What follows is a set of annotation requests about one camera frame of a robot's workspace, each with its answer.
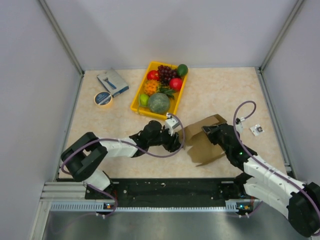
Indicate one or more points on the razor package box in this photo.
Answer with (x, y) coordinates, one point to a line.
(113, 82)

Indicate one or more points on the green cantaloupe melon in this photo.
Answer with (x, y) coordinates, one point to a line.
(159, 103)

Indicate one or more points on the red apple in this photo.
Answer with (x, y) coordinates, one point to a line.
(153, 75)

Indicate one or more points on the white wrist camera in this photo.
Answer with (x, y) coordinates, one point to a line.
(171, 123)
(239, 124)

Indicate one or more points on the dark red grape bunch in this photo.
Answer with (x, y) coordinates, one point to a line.
(166, 74)

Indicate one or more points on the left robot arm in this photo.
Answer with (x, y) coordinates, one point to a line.
(82, 159)

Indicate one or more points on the orange pineapple fruit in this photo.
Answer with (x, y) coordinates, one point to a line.
(152, 87)

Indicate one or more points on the masking tape roll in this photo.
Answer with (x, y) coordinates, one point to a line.
(103, 99)

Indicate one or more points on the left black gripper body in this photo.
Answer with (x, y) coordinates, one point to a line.
(166, 140)

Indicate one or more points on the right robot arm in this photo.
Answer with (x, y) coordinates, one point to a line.
(297, 201)

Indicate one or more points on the grey slotted cable duct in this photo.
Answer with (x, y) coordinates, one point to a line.
(231, 206)

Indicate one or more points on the red pomegranate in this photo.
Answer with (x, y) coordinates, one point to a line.
(176, 84)

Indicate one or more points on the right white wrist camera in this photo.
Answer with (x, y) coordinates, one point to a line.
(239, 124)

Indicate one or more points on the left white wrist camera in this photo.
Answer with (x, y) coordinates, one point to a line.
(171, 123)

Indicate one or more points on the yellow plastic tray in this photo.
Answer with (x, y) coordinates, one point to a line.
(135, 107)

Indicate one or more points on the small white tag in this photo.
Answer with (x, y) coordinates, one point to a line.
(256, 129)

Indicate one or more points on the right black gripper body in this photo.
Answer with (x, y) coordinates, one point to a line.
(214, 135)

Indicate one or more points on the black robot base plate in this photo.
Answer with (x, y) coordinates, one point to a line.
(175, 192)

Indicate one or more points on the brown cardboard paper box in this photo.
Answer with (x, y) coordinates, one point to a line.
(201, 151)

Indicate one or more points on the green avocado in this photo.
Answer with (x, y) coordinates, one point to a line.
(182, 70)

